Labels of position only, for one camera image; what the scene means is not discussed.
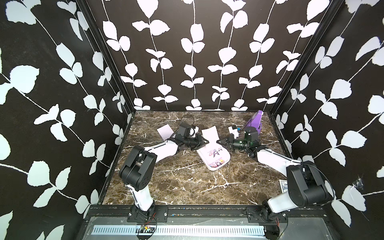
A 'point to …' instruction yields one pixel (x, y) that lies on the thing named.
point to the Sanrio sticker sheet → (214, 154)
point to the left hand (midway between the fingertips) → (210, 141)
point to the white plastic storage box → (213, 169)
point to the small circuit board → (145, 229)
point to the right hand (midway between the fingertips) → (216, 141)
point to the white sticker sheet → (211, 134)
